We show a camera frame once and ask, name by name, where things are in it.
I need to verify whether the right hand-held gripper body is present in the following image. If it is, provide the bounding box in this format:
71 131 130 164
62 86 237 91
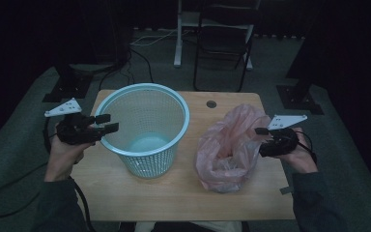
259 114 308 159

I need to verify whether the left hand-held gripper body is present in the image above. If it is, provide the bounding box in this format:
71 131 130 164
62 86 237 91
43 98 103 146

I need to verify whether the pink plastic bag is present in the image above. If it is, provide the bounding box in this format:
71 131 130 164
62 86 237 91
194 103 273 194

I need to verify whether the light blue mesh basket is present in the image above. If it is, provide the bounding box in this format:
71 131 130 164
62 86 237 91
95 82 191 180

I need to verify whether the person's right hand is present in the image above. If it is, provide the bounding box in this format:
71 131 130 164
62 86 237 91
274 127 319 175

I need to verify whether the person's left hand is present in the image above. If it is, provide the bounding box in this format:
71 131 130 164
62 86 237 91
43 124 97 184

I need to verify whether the black stand base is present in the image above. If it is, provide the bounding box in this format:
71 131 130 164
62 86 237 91
275 76 325 116
42 62 95 103

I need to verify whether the black folding chair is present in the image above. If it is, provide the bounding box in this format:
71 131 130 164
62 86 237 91
192 2 255 93

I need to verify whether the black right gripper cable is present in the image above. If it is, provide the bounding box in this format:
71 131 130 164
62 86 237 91
294 130 319 164

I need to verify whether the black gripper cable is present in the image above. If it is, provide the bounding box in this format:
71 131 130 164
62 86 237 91
0 117 97 232
294 130 319 164

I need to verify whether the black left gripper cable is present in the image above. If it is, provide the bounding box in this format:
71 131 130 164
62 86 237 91
0 117 97 232

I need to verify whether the black floor cable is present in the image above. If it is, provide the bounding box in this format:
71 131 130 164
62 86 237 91
98 47 156 92

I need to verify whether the white floor cable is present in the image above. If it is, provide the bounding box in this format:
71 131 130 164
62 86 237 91
129 28 191 46

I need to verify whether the white desk frame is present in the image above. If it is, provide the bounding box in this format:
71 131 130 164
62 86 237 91
173 0 262 71

